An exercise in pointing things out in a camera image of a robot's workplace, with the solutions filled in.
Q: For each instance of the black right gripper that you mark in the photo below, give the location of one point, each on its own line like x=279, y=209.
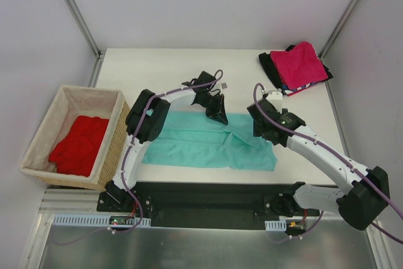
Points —
x=259, y=121

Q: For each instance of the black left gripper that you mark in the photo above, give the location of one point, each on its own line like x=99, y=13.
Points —
x=215, y=104

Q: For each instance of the patterned t shirt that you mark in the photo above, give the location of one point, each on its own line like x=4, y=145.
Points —
x=286, y=91

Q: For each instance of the teal t shirt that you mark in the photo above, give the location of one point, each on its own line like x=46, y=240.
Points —
x=190, y=139

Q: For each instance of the black t shirt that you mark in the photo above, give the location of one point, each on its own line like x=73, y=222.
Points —
x=272, y=73

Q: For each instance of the pink t shirt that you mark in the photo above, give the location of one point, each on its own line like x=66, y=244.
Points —
x=299, y=66

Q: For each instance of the wicker basket with cloth liner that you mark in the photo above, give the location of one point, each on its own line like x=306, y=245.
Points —
x=69, y=103

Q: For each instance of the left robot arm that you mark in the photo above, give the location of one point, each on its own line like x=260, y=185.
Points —
x=144, y=123

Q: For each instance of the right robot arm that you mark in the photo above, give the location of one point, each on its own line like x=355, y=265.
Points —
x=360, y=193

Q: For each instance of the red t shirt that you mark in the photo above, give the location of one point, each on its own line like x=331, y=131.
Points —
x=76, y=153

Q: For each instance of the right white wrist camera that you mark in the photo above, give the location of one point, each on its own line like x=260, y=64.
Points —
x=275, y=98

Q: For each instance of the right white cable duct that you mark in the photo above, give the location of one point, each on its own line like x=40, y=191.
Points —
x=276, y=225

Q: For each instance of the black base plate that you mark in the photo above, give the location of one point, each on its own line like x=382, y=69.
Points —
x=198, y=205

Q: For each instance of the aluminium rail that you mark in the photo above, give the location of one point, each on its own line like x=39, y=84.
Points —
x=69, y=201

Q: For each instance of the aluminium frame post right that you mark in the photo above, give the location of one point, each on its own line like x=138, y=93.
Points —
x=342, y=21

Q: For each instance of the aluminium frame post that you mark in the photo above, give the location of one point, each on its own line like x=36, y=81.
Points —
x=342, y=21
x=83, y=27

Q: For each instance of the aluminium frame post left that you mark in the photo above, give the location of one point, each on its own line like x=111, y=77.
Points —
x=83, y=27

